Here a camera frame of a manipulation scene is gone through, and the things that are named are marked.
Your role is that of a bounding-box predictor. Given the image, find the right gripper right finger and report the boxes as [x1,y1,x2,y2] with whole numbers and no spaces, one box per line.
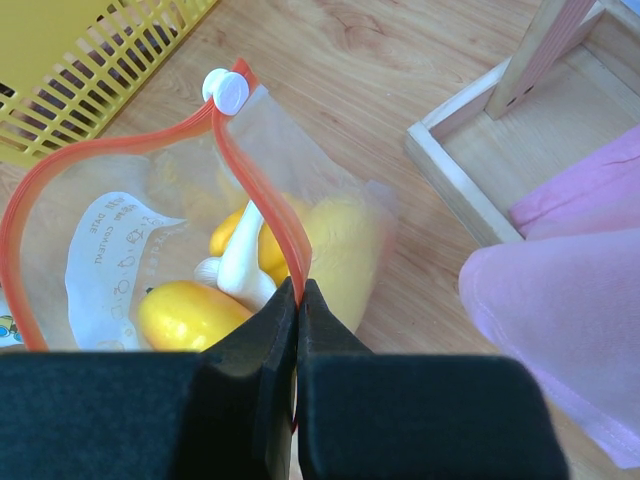
[297,281,570,479]

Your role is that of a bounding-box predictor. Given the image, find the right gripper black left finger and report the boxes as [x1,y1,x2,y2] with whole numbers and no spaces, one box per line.
[174,281,298,479]

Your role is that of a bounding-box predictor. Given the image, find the white garlic toy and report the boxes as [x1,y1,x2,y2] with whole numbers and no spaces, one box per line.
[194,201,276,312]

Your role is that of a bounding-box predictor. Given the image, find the yellow bell pepper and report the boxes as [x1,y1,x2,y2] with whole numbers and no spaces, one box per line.
[209,209,289,286]

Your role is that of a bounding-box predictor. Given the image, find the yellow bananas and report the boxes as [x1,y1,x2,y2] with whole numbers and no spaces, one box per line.
[303,196,395,332]

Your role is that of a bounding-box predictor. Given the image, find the clear zip bag orange zipper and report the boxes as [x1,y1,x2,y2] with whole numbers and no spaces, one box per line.
[1,60,397,352]

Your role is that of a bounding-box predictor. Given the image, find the pink cloth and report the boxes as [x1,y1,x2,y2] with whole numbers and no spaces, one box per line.
[458,129,639,469]

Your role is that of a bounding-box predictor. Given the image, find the wooden clothes rack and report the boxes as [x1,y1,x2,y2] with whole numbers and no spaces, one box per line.
[405,1,639,246]

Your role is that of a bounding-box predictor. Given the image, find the yellow plastic basket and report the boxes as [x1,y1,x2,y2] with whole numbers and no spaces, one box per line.
[1,0,215,168]

